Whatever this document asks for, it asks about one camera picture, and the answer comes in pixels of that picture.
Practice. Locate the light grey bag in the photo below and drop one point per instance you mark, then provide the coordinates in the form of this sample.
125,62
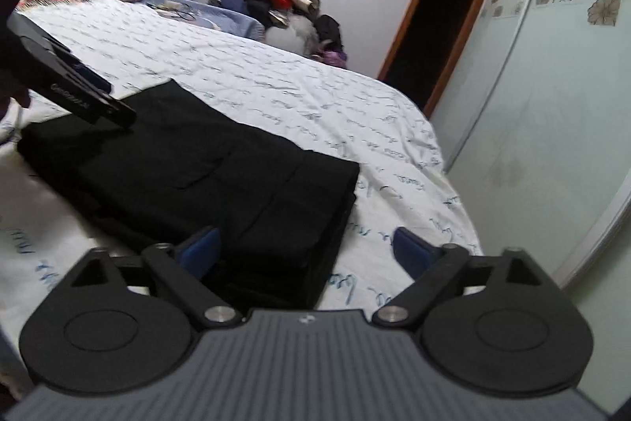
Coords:
291,34

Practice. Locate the white printed bedsheet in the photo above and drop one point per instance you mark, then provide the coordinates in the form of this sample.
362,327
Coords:
296,105

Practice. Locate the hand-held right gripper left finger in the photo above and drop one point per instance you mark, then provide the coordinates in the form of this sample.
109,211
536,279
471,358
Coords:
199,251

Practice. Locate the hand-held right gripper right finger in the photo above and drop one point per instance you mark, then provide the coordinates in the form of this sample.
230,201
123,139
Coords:
411,253

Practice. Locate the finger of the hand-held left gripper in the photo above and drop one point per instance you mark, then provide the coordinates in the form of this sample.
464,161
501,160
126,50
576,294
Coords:
118,114
91,75

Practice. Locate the black pants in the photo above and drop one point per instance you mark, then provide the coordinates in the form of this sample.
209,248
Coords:
197,164

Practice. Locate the wooden door frame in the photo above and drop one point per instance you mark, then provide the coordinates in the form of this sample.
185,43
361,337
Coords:
412,4

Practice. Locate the white sliding wardrobe door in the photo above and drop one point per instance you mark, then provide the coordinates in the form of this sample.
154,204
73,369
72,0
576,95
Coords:
542,105

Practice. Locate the blue blanket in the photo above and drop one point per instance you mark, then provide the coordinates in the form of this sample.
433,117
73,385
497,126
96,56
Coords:
231,19

